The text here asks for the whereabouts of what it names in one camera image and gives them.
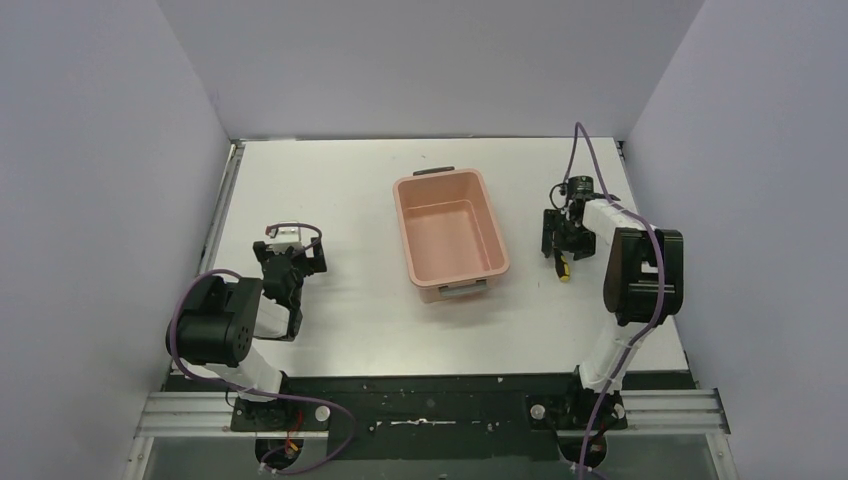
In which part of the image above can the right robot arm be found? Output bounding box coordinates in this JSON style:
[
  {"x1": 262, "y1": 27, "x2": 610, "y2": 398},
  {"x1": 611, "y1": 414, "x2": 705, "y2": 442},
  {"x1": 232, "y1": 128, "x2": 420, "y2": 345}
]
[{"x1": 541, "y1": 176, "x2": 684, "y2": 428}]

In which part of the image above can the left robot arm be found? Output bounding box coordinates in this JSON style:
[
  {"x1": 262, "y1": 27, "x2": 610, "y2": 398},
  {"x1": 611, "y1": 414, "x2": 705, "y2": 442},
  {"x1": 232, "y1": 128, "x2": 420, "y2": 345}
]
[{"x1": 166, "y1": 236, "x2": 327, "y2": 403}]

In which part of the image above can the aluminium rail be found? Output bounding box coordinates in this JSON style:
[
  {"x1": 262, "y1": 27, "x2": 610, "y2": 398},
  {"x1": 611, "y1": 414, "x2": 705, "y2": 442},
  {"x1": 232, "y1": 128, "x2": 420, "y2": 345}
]
[
  {"x1": 197, "y1": 140, "x2": 245, "y2": 274},
  {"x1": 135, "y1": 390, "x2": 730, "y2": 439}
]

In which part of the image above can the pink plastic bin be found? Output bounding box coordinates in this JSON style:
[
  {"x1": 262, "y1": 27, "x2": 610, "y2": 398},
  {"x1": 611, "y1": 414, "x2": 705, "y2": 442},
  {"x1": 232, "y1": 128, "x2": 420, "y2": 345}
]
[{"x1": 393, "y1": 166, "x2": 511, "y2": 303}]

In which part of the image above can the black yellow screwdriver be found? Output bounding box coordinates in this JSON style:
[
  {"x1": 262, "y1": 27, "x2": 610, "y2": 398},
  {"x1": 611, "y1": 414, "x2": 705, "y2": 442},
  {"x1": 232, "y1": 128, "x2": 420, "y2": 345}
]
[{"x1": 554, "y1": 249, "x2": 571, "y2": 283}]

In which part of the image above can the aluminium front rail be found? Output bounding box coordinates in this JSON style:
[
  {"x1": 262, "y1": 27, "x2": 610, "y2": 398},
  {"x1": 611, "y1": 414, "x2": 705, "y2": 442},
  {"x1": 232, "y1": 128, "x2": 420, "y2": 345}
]
[{"x1": 135, "y1": 390, "x2": 730, "y2": 439}]

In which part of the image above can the left side aluminium rail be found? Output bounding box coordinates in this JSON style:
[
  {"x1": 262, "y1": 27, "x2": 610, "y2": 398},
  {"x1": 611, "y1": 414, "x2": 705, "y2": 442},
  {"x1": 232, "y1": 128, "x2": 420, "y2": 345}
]
[{"x1": 197, "y1": 140, "x2": 245, "y2": 274}]

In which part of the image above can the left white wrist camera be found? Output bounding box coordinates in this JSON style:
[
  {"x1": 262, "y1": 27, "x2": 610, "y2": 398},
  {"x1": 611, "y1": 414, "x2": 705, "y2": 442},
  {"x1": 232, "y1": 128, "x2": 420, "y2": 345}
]
[{"x1": 266, "y1": 224, "x2": 303, "y2": 254}]

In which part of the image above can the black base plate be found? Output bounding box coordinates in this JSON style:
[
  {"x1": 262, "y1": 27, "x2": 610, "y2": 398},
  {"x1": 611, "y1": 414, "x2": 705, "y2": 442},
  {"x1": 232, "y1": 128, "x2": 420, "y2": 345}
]
[{"x1": 162, "y1": 370, "x2": 697, "y2": 465}]

